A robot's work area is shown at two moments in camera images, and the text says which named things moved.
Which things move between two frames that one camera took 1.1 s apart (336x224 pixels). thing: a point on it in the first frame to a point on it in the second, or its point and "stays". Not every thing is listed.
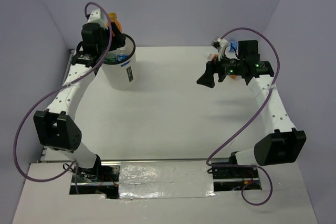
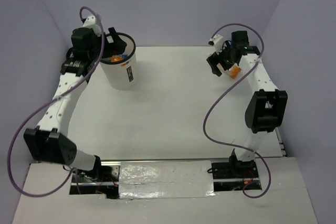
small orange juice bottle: (112, 16) to (115, 58)
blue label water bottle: (123, 55) stays
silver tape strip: (161, 179) stays
